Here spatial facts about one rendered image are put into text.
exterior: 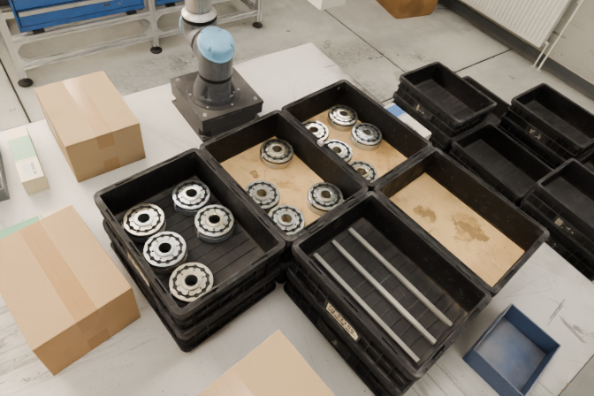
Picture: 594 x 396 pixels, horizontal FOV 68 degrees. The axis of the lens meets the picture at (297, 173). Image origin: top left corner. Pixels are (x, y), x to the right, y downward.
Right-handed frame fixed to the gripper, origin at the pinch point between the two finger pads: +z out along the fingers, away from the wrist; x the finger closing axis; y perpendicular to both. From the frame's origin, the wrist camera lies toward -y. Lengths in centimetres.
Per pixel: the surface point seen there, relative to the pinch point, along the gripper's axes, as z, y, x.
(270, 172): 28, 52, -53
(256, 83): 40.8, -1.1, -23.4
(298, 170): 28, 55, -45
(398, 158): 27, 67, -13
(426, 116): 60, 36, 53
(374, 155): 27, 62, -19
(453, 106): 61, 37, 73
